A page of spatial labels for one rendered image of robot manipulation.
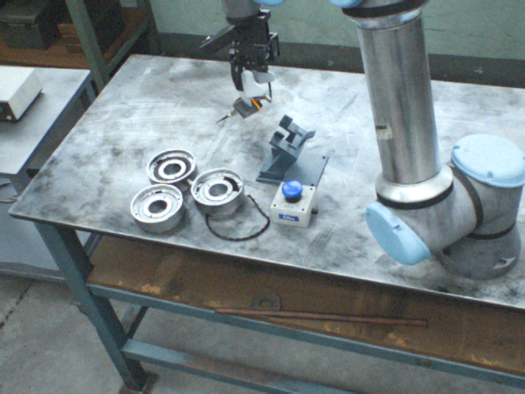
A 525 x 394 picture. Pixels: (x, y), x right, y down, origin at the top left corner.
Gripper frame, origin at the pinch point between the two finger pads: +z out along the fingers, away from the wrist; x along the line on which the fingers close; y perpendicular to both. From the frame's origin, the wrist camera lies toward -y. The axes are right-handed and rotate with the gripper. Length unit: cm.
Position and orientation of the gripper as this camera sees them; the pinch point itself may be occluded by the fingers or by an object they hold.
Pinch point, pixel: (249, 96)
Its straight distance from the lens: 145.3
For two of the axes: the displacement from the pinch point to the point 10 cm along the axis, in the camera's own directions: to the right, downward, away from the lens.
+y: 9.0, 1.7, -4.0
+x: 4.1, -6.5, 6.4
